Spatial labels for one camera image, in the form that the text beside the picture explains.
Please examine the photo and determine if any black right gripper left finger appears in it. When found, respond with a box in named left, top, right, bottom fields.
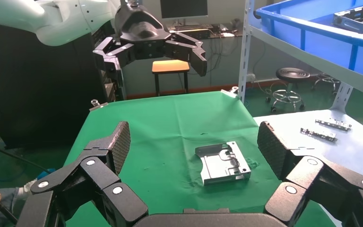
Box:
left=16, top=121, right=148, bottom=227

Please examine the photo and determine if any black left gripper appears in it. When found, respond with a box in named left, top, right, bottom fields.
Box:
left=92, top=3, right=208, bottom=92

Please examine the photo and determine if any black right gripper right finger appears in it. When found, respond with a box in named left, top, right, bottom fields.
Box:
left=257, top=121, right=363, bottom=227

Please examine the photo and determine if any silver stamped metal plate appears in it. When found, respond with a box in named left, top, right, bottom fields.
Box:
left=195, top=140, right=252, bottom=186

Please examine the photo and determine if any wooden top stool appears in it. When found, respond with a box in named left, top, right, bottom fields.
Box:
left=151, top=60, right=190, bottom=96

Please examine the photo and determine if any black keyboard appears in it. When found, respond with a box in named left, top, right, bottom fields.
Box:
left=169, top=24, right=214, bottom=40

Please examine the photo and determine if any black computer monitor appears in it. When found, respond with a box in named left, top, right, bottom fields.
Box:
left=160, top=0, right=209, bottom=20

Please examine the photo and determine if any metal table clamp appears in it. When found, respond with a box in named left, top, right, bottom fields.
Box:
left=88, top=99, right=109, bottom=112
left=220, top=86, right=240, bottom=99

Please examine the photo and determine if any green table cloth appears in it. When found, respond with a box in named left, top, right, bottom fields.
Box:
left=63, top=91, right=337, bottom=227

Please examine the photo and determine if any white shoe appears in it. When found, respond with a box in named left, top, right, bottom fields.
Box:
left=14, top=178, right=40, bottom=202

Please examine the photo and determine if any blue jeans leg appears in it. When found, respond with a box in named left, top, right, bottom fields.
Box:
left=0, top=187, right=21, bottom=227

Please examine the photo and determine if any chrome stool base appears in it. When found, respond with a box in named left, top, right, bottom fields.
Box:
left=311, top=73, right=342, bottom=95

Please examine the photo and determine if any black cabinet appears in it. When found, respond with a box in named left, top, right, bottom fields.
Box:
left=0, top=19, right=127, bottom=150

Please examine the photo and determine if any black round swivel stool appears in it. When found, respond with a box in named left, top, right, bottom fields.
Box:
left=265, top=67, right=311, bottom=114

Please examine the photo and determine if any blue plastic bin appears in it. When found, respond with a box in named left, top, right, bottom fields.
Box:
left=253, top=0, right=363, bottom=75

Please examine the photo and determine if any small silver metal bracket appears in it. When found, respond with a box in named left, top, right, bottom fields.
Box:
left=314, top=118, right=353, bottom=132
left=300, top=127, right=339, bottom=142

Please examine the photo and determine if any blue floor cable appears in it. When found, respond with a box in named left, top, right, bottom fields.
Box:
left=0, top=149, right=26, bottom=183

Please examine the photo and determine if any black cable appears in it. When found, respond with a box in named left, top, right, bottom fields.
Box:
left=0, top=136, right=52, bottom=175

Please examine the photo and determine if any white metal shelf frame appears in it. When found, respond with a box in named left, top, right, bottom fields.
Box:
left=237, top=0, right=363, bottom=112

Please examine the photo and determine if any dark metal frame part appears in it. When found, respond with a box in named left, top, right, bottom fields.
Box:
left=332, top=2, right=363, bottom=35

